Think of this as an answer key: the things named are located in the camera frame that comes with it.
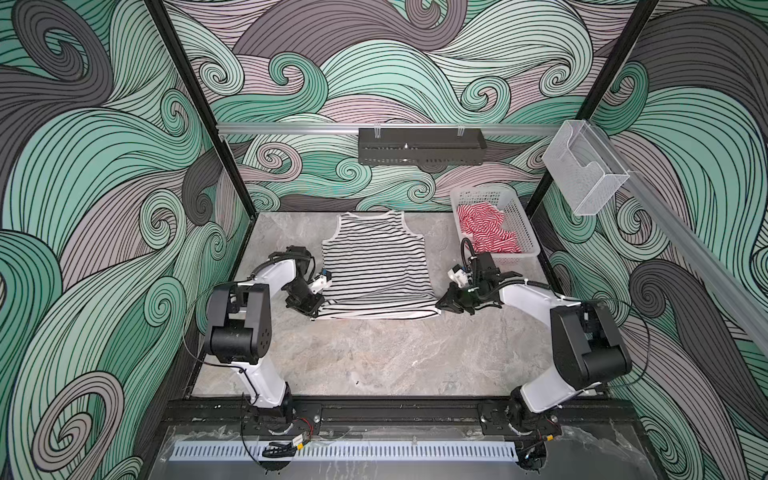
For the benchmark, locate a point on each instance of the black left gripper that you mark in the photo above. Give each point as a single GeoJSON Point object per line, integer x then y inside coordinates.
{"type": "Point", "coordinates": [310, 309]}

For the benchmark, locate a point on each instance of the aluminium rail wall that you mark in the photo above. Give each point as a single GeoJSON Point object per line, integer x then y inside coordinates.
{"type": "Point", "coordinates": [711, 203]}
{"type": "Point", "coordinates": [333, 128]}

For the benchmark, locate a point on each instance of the black frame post right rear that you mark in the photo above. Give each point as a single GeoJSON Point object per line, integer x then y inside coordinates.
{"type": "Point", "coordinates": [616, 59]}

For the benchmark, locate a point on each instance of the black frame post left rear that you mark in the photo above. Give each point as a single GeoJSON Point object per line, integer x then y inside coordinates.
{"type": "Point", "coordinates": [174, 47]}

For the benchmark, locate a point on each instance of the black frame post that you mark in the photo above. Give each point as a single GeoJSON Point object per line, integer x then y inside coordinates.
{"type": "Point", "coordinates": [616, 59]}
{"type": "Point", "coordinates": [174, 47]}

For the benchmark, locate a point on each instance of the aluminium rail right wall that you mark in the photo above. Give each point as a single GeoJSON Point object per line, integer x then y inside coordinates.
{"type": "Point", "coordinates": [711, 203]}

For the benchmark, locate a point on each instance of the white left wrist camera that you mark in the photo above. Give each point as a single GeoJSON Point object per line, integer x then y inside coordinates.
{"type": "Point", "coordinates": [321, 282]}

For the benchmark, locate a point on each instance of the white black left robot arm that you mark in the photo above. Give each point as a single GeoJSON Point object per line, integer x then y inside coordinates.
{"type": "Point", "coordinates": [239, 328]}

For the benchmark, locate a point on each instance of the clear plastic wall bin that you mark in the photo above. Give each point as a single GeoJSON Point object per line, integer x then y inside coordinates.
{"type": "Point", "coordinates": [587, 169]}

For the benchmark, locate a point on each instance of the red white striped tank top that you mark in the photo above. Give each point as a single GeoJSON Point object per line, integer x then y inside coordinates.
{"type": "Point", "coordinates": [483, 223]}

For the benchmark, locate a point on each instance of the black wall shelf tray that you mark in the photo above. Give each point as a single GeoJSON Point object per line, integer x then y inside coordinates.
{"type": "Point", "coordinates": [427, 148]}

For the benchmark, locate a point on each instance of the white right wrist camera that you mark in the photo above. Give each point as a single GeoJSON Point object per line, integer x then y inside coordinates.
{"type": "Point", "coordinates": [458, 275]}

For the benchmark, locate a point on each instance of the white slotted cable duct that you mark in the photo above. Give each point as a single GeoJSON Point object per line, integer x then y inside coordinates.
{"type": "Point", "coordinates": [356, 450]}

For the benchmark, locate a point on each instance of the black white striped tank top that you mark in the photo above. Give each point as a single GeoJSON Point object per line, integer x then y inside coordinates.
{"type": "Point", "coordinates": [378, 270]}

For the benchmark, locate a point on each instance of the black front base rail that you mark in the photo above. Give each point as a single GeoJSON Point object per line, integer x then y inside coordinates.
{"type": "Point", "coordinates": [325, 415]}

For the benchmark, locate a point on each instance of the white plastic laundry basket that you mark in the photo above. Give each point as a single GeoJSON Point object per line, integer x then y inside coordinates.
{"type": "Point", "coordinates": [504, 198]}

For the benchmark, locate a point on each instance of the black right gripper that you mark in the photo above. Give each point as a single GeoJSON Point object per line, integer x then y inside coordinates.
{"type": "Point", "coordinates": [452, 299]}

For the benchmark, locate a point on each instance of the aluminium rail back wall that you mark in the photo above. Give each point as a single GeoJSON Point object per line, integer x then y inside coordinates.
{"type": "Point", "coordinates": [333, 128]}

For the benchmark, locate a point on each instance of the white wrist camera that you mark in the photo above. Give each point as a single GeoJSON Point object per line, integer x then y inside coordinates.
{"type": "Point", "coordinates": [458, 275]}
{"type": "Point", "coordinates": [321, 282]}

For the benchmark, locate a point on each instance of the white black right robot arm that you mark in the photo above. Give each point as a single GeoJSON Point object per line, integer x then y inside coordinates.
{"type": "Point", "coordinates": [587, 348]}

